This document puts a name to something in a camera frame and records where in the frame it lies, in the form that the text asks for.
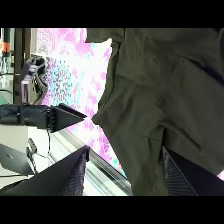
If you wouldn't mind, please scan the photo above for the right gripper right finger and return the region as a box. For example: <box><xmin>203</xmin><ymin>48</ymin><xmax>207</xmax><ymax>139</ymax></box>
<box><xmin>161</xmin><ymin>146</ymin><xmax>224</xmax><ymax>197</ymax></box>

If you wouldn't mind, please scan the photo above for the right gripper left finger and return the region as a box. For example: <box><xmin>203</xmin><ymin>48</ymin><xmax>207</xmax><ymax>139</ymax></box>
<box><xmin>0</xmin><ymin>145</ymin><xmax>91</xmax><ymax>197</ymax></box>

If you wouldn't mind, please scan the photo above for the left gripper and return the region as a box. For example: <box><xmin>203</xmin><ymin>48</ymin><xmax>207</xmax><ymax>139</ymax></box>
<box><xmin>0</xmin><ymin>103</ymin><xmax>89</xmax><ymax>134</ymax></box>

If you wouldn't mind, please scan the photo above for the olive green garment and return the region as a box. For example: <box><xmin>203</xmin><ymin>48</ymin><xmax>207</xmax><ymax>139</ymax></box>
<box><xmin>85</xmin><ymin>27</ymin><xmax>224</xmax><ymax>197</ymax></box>

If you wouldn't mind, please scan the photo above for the heap of clothes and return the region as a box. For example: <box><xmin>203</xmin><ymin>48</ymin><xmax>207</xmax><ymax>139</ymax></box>
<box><xmin>19</xmin><ymin>55</ymin><xmax>50</xmax><ymax>106</ymax></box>

